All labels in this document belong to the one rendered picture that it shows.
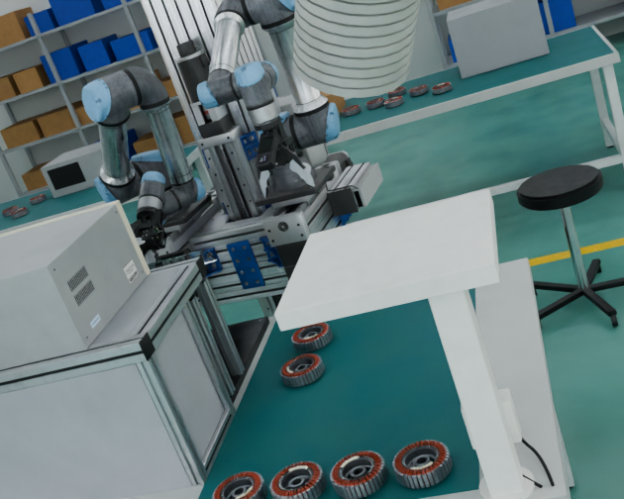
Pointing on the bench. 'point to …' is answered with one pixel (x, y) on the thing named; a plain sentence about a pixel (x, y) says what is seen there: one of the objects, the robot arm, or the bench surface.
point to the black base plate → (247, 337)
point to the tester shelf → (113, 333)
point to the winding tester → (54, 285)
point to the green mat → (353, 404)
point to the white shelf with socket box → (468, 237)
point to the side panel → (189, 394)
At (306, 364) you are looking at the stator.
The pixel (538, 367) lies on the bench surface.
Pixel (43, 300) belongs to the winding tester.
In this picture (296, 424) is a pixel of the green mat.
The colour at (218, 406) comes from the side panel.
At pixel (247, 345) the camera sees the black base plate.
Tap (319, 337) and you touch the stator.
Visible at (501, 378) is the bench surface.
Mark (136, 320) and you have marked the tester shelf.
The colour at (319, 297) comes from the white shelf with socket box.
